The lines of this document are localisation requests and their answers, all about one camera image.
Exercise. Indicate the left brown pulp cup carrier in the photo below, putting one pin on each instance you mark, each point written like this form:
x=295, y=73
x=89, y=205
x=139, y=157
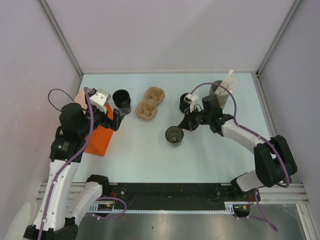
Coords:
x=147, y=109

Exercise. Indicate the left black coffee cup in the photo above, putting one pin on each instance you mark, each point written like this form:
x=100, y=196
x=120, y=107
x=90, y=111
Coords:
x=122, y=101

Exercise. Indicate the black coffee cup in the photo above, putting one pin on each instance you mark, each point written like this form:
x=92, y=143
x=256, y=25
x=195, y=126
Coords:
x=122, y=101
x=183, y=104

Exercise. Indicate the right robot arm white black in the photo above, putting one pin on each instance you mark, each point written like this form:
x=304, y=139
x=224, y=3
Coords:
x=273, y=159

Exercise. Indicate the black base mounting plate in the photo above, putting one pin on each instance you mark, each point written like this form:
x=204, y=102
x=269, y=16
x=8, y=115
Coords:
x=179, y=196

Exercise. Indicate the dark single cup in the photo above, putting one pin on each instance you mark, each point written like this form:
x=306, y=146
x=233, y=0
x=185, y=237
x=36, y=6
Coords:
x=174, y=136

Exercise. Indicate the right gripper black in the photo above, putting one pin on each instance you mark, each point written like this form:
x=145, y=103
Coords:
x=188, y=123

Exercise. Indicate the white slotted cable duct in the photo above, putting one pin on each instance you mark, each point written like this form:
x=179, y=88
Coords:
x=226, y=209

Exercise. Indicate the grey straw holder cup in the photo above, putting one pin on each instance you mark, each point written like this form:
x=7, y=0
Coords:
x=222, y=97

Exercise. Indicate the orange paper bag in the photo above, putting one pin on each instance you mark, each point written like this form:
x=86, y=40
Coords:
x=101, y=136

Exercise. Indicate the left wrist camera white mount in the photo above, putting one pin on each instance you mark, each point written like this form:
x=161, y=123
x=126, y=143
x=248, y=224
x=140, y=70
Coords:
x=100, y=99

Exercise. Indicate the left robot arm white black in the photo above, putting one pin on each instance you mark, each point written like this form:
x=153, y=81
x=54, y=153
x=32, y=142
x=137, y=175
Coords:
x=56, y=220

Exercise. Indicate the middle black coffee cup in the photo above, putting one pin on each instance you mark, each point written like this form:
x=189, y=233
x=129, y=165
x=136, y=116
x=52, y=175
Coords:
x=183, y=104

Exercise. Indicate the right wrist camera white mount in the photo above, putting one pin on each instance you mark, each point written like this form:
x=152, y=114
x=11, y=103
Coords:
x=192, y=100

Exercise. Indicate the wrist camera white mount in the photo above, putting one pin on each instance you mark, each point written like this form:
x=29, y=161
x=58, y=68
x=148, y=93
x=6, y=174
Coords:
x=100, y=99
x=192, y=100

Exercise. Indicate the aluminium frame rail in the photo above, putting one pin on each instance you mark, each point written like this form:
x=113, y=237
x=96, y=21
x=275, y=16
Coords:
x=294, y=194

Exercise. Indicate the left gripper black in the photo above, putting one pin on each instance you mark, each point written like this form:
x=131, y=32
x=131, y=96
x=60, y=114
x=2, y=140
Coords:
x=109, y=123

